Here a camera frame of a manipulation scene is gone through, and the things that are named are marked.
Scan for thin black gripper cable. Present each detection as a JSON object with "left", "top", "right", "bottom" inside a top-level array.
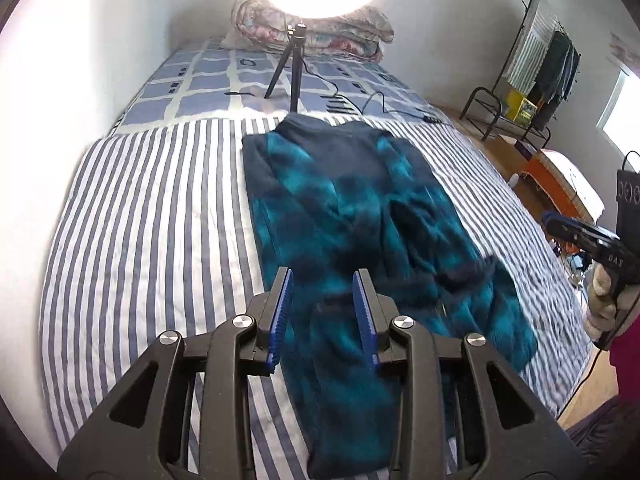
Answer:
[{"left": 554, "top": 342, "right": 608, "bottom": 418}]

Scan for metal clothes rack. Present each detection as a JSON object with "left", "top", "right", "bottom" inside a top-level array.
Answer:
[{"left": 494, "top": 0, "right": 585, "bottom": 133}]

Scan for dark hanging clothes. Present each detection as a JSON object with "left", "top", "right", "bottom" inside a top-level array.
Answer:
[{"left": 529, "top": 30, "right": 582, "bottom": 113}]

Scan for person's right hand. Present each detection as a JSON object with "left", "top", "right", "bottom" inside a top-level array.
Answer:
[{"left": 584, "top": 264, "right": 640, "bottom": 347}]

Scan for black tripod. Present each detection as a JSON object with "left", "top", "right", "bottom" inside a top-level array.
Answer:
[{"left": 263, "top": 22, "right": 311, "bottom": 114}]

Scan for window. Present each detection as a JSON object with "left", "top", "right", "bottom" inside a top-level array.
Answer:
[{"left": 596, "top": 69, "right": 640, "bottom": 157}]

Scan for folded floral quilt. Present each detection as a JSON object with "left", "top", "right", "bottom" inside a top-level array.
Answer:
[{"left": 221, "top": 0, "right": 396, "bottom": 62}]

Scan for blue checked bed sheet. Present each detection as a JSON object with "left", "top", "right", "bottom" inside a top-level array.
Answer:
[{"left": 107, "top": 36, "right": 453, "bottom": 136}]

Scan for orange box with white cushion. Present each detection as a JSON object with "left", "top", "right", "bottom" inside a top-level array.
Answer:
[{"left": 519, "top": 148, "right": 607, "bottom": 222}]

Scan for yellow box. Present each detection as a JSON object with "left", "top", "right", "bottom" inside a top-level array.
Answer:
[{"left": 505, "top": 90, "right": 539, "bottom": 124}]

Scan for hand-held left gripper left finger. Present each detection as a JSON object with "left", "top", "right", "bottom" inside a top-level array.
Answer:
[{"left": 57, "top": 266, "right": 294, "bottom": 480}]

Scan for black bag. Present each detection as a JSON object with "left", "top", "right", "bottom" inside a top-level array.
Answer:
[{"left": 615, "top": 150, "right": 640, "bottom": 242}]

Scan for striped bed sheet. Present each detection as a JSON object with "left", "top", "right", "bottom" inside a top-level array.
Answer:
[{"left": 37, "top": 109, "right": 597, "bottom": 467}]

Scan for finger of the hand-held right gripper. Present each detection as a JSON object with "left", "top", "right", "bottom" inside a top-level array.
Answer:
[{"left": 541, "top": 211, "right": 617, "bottom": 257}]

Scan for dark ruffled cloth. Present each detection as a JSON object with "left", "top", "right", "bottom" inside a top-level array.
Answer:
[{"left": 566, "top": 399, "right": 633, "bottom": 467}]

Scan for black power cable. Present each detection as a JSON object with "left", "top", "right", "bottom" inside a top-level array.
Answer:
[{"left": 299, "top": 59, "right": 442, "bottom": 124}]

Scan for teal plaid fleece robe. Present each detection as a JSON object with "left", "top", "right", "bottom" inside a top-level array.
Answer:
[{"left": 241, "top": 113, "right": 539, "bottom": 467}]

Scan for striped hanging cloth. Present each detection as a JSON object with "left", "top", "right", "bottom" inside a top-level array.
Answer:
[{"left": 501, "top": 0, "right": 555, "bottom": 95}]

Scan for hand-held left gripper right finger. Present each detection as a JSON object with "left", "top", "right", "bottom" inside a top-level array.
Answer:
[{"left": 352, "top": 269, "right": 587, "bottom": 480}]

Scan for patterned curtain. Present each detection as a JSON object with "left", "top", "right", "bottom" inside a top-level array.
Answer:
[{"left": 609, "top": 31, "right": 640, "bottom": 73}]

